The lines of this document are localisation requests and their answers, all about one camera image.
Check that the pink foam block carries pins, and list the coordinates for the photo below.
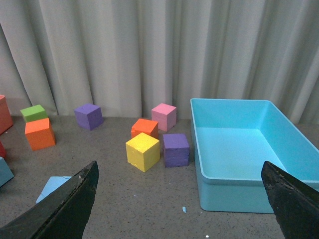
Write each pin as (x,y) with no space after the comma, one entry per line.
(165,115)

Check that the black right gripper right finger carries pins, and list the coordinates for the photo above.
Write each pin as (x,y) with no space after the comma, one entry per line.
(295,204)

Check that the green foam block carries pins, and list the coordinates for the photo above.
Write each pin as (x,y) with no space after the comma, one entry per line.
(34,113)

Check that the orange foam block centre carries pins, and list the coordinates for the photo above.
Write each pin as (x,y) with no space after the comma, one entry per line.
(149,127)

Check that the purple foam block near bin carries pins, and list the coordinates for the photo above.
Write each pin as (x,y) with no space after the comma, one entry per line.
(176,150)

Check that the light blue plastic bin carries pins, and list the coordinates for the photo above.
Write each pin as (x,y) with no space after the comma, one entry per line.
(232,139)

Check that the orange foam block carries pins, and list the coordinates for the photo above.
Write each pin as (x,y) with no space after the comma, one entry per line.
(149,127)
(39,134)

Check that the light blue foam block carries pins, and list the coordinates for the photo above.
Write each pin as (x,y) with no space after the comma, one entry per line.
(52,184)
(5,172)

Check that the grey curtain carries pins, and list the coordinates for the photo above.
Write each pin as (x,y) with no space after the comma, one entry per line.
(128,56)

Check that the red foam block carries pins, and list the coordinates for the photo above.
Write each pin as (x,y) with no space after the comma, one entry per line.
(2,151)

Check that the yellow foam block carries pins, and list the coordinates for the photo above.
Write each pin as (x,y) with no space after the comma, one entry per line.
(143,151)

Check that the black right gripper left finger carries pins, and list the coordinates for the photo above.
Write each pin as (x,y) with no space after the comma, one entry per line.
(63,214)

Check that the red plastic container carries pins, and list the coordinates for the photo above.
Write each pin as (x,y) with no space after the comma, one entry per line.
(5,117)

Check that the orange foam block left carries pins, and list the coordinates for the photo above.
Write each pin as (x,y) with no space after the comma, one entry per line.
(39,134)

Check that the purple foam block far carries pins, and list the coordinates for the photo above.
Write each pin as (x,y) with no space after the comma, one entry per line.
(89,116)

